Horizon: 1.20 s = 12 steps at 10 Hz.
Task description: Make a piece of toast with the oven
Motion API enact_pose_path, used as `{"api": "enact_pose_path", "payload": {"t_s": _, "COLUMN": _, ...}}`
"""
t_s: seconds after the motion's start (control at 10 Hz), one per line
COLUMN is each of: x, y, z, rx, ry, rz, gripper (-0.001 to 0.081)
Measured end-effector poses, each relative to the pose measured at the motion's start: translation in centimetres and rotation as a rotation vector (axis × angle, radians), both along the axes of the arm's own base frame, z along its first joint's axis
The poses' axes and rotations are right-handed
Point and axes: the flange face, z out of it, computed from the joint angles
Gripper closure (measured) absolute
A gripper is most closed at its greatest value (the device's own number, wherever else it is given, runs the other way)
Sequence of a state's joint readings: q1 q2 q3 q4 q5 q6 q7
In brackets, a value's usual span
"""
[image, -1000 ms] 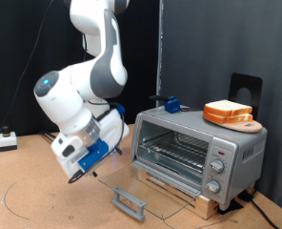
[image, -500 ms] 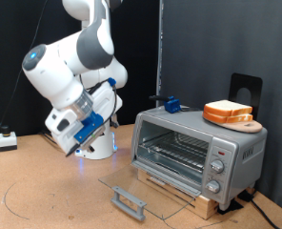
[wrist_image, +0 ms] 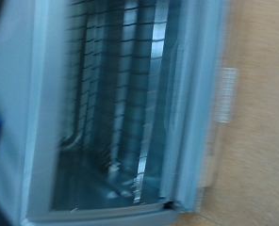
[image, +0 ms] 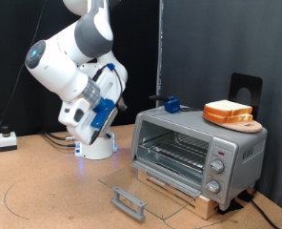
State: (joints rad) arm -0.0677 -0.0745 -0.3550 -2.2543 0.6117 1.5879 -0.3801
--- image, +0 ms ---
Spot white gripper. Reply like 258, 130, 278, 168
57, 67, 129, 146

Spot glass oven door grey handle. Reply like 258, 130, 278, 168
98, 160, 202, 222

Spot white bread slice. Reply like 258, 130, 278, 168
202, 111, 254, 125
203, 99, 253, 117

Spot silver oven timer knob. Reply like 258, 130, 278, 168
206, 179, 221, 195

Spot silver oven temperature knob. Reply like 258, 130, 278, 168
210, 159, 225, 175

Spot silver toaster oven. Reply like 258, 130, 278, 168
130, 106, 269, 212

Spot vertical metal pole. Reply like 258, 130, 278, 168
155, 0, 165, 108

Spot emergency stop button box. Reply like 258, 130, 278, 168
0, 125, 18, 153

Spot small round wooden board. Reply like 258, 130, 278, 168
202, 114, 264, 134

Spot black metal bookend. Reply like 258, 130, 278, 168
228, 73, 263, 122

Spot wooden crate base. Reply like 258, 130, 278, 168
136, 168, 220, 221

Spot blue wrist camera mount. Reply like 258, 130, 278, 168
91, 98, 116, 130

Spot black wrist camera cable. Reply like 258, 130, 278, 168
91, 63, 125, 141

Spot wire oven rack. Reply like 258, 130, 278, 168
138, 132, 210, 175

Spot robot base cables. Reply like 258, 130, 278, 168
39, 129, 82, 149

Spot long black hanging cable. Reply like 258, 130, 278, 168
0, 0, 50, 149

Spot black oven power cable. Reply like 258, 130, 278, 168
236, 189, 281, 229

